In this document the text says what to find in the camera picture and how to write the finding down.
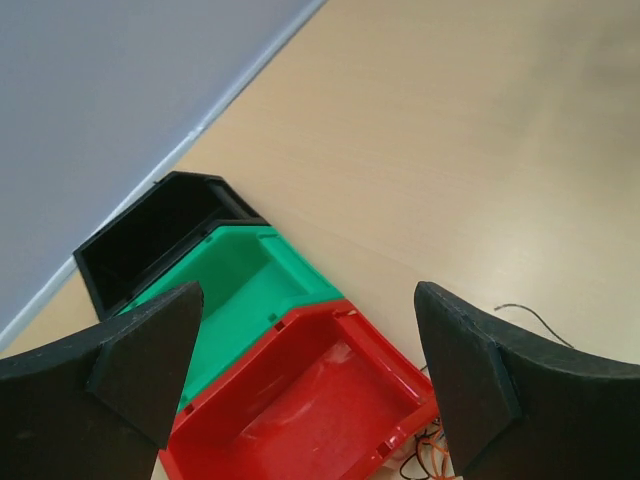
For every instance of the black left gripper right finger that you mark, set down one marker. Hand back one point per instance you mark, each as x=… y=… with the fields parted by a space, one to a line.
x=515 y=405

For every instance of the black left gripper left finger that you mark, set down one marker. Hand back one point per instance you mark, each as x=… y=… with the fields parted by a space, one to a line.
x=100 y=403

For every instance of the black plastic bin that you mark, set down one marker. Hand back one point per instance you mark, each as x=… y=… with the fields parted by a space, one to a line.
x=149 y=237

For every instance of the red plastic bin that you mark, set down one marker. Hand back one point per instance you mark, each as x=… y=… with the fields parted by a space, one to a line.
x=322 y=395

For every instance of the green plastic bin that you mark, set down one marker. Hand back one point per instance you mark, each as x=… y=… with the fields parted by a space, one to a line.
x=250 y=277

